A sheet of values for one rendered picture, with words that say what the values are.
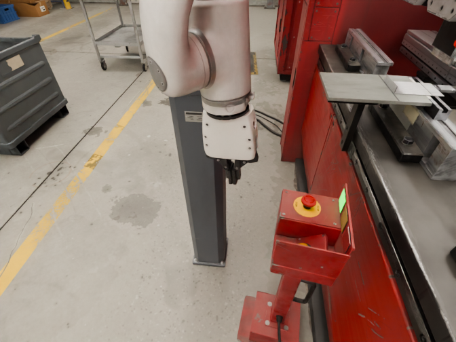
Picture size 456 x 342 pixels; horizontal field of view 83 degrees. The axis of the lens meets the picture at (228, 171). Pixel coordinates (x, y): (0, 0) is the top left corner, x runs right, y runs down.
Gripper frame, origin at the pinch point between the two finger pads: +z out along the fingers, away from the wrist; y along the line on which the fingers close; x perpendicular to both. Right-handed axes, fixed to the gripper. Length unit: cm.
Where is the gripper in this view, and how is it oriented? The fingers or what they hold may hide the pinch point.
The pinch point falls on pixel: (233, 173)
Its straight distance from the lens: 55.0
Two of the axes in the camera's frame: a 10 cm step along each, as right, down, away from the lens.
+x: -2.4, 6.5, -7.2
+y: -9.7, -1.0, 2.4
